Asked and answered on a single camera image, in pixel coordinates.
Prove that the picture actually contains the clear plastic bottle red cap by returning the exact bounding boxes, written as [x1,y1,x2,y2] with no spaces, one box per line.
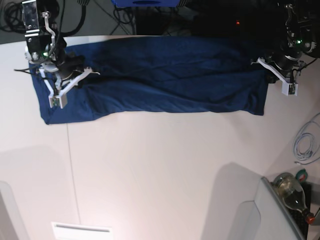
[273,172,316,225]

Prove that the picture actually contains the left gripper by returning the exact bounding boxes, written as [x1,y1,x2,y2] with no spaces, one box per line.
[264,52,300,83]

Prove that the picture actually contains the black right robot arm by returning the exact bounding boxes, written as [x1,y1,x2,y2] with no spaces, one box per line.
[19,0,89,80]

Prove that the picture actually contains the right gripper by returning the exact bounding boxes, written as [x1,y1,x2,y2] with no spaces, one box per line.
[54,53,85,80]

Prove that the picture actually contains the black cables on floor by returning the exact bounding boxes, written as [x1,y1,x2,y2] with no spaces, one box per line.
[109,4,137,35]

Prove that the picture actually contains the coiled black cable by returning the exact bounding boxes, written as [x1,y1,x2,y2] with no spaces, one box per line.
[0,0,26,33]

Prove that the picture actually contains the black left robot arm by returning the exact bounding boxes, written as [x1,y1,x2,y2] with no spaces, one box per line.
[265,0,320,87]

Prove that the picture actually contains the coiled light grey cable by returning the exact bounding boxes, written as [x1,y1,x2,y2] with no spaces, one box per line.
[292,119,320,166]

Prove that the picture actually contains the green tape roll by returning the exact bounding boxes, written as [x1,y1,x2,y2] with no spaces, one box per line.
[295,169,308,183]

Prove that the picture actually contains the dark blue t-shirt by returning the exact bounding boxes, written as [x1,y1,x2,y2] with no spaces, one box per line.
[32,36,268,125]

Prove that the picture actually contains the blue box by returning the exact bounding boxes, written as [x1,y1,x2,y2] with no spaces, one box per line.
[111,0,180,8]

